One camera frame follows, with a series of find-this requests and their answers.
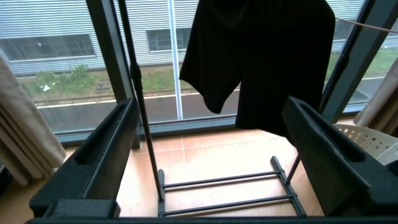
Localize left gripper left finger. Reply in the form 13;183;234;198
29;96;140;218

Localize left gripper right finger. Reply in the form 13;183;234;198
281;95;398;218

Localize black shorts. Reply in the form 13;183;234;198
178;0;336;138

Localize pink clothes hanger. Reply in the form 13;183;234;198
335;17;398;34

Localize white laundry basket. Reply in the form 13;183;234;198
333;123;398;166

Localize black clothes rack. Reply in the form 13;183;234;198
116;0;374;218

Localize window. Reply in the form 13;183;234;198
0;0;398;147

